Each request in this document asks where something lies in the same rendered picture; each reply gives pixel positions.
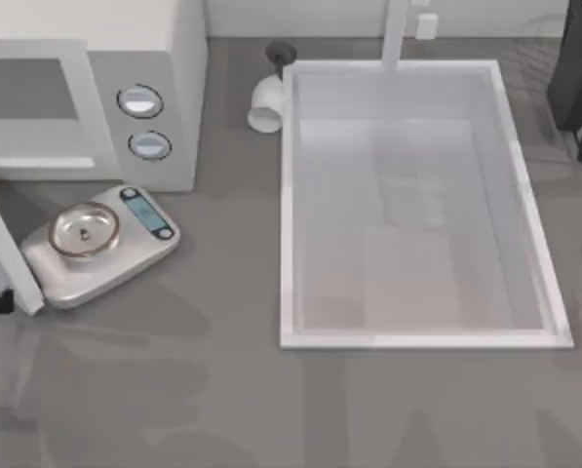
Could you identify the white cup with dark base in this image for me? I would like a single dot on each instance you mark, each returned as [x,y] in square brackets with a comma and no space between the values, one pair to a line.
[267,107]

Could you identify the white sink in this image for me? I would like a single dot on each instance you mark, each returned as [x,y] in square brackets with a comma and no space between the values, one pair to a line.
[417,205]

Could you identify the round microwave knob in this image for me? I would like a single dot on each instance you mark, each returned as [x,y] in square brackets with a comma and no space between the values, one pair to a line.
[140,101]
[149,145]

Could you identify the silver kitchen scale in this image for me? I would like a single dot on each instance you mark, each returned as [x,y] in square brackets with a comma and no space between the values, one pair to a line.
[100,263]

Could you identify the pale microwave oven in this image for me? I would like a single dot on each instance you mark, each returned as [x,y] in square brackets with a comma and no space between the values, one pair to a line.
[173,58]

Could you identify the tall white tap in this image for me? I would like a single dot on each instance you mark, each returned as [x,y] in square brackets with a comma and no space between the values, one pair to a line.
[394,34]

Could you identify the white microwave door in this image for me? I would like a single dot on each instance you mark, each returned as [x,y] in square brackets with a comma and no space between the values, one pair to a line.
[12,253]

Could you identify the white wall socket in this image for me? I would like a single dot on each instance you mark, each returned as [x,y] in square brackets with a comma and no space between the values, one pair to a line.
[426,25]

